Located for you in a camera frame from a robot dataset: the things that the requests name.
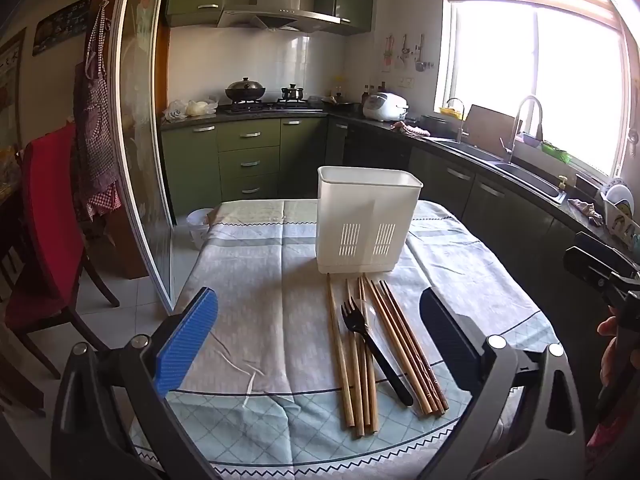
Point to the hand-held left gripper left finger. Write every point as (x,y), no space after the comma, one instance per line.
(187,340)

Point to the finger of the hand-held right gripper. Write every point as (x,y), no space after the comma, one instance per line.
(590,265)

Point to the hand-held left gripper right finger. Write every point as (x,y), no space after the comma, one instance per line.
(445,340)

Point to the dark wooden chopstick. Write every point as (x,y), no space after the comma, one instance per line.
(425,360)
(418,360)
(410,360)
(404,360)

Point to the black plastic fork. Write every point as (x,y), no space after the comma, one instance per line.
(385,362)

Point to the clear plastic spoon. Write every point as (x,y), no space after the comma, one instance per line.
(370,312)

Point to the white plastic utensil holder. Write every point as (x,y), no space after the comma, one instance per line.
(350,200)

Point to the hanging kitchen utensils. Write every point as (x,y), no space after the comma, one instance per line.
(405,52)

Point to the person's right hand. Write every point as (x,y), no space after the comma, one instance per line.
(608,329)

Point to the grey dish cloth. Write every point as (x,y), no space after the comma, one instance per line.
(585,210)

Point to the dish rack with plates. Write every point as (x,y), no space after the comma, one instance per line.
(620,210)

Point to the pale checked tablecloth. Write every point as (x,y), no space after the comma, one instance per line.
(280,310)

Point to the steel double sink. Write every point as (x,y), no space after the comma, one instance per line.
(525,175)

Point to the white trash bin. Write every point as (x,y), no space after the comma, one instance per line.
(199,227)

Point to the green plastic container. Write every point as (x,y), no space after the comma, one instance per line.
(555,152)

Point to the tall steel faucet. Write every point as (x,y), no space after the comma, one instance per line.
(515,120)

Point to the wooden cutting board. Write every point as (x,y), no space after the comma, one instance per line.
(487,130)

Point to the green lower cabinets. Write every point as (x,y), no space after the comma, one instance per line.
(250,160)

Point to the small steel faucet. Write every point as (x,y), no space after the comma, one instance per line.
(461,120)

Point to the red covered chair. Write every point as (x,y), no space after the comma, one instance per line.
(50,200)

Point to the dark cooking pot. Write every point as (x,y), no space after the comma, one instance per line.
(434,124)

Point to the flower print glass sliding door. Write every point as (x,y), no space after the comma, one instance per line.
(140,135)

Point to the pink cloth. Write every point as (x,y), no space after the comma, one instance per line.
(410,129)

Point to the kitchen window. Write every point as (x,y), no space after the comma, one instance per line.
(500,70)

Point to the white printed plastic bag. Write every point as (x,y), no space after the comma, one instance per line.
(175,111)

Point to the pale plastic bag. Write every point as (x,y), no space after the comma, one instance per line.
(200,108)

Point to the white rice cooker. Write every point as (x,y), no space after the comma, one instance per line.
(385,106)

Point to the black gas stove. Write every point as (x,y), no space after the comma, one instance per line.
(270,106)

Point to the checked apron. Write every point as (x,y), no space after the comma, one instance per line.
(95,110)

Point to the black wok with lid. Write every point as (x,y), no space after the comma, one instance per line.
(245,91)

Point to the group of sauce bottles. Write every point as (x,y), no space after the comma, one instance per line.
(372,92)

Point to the dark frying pan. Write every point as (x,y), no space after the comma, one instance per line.
(340,104)

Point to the steel range hood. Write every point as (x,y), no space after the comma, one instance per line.
(280,0)

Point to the framed wall poster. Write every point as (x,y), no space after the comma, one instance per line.
(10,90)

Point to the dark wall picture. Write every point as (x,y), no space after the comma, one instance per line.
(62,25)

